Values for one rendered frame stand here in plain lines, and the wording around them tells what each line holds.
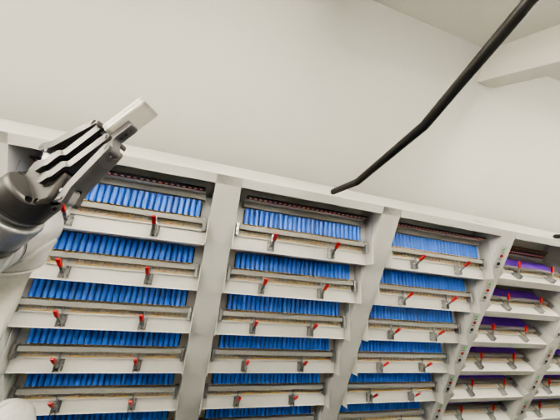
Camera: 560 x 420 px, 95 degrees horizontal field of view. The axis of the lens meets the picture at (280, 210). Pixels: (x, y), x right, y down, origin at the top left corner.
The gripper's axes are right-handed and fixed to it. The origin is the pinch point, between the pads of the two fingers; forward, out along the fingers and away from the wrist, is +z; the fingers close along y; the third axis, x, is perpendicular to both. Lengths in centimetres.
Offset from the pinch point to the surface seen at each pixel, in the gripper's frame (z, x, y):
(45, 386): -101, 70, 10
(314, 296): 1, 95, -27
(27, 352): -93, 60, 20
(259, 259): -7, 80, -3
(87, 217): -41, 41, 35
